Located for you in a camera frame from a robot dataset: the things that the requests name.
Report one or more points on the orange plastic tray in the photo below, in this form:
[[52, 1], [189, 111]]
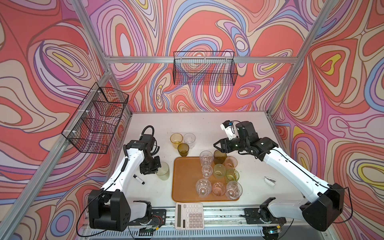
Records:
[[187, 171]]

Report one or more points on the clear faceted glass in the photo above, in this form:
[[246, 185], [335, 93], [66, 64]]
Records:
[[206, 158], [233, 190]]

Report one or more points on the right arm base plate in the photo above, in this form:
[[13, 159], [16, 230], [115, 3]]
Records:
[[255, 216]]

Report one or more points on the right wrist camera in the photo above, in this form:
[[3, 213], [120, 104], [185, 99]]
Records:
[[228, 128]]

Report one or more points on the black marker pen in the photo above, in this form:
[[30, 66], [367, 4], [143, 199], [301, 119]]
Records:
[[139, 180]]

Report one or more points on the white desk calculator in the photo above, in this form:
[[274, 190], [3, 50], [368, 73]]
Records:
[[189, 216]]

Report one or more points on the clear glass back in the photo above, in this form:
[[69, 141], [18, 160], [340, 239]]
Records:
[[190, 140]]

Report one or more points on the olive textured cup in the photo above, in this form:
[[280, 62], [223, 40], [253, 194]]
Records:
[[183, 149]]

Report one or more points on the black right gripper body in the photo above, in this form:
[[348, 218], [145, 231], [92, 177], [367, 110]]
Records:
[[236, 144]]

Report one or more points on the green ribbed glass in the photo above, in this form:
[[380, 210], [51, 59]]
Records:
[[232, 175]]

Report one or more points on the black wire basket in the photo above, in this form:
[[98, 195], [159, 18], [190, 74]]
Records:
[[99, 115], [204, 68]]

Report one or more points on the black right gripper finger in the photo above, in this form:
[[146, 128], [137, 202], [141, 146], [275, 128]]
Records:
[[218, 148], [219, 142]]

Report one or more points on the pink clear cup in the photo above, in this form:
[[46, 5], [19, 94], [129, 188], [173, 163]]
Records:
[[218, 189]]

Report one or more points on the black wire basket left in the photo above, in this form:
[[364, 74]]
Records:
[[99, 115]]

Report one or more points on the white clip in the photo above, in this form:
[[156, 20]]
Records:
[[269, 181]]

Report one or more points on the clear wide glass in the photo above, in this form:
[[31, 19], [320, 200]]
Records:
[[203, 187]]

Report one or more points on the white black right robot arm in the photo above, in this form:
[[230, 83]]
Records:
[[322, 204]]

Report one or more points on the brown textured cup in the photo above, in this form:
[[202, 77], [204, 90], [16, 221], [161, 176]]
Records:
[[219, 157]]

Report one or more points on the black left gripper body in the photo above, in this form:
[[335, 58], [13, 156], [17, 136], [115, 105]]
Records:
[[150, 164]]

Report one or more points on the pale yellow frosted cup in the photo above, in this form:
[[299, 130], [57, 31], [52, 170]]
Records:
[[163, 172]]

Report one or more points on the pale green textured cup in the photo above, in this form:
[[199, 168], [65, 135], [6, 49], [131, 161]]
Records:
[[219, 171]]

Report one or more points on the small clear glass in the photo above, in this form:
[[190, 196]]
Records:
[[207, 171]]

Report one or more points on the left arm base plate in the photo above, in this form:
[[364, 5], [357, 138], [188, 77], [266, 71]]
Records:
[[157, 219]]

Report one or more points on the pink textured cup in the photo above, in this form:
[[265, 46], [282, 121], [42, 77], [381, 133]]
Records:
[[230, 162]]

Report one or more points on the black wire basket back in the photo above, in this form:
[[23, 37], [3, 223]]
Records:
[[204, 68]]

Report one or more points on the yellow amber glass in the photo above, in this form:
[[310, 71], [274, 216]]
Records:
[[176, 139]]

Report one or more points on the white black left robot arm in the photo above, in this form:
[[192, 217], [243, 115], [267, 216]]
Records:
[[108, 207]]

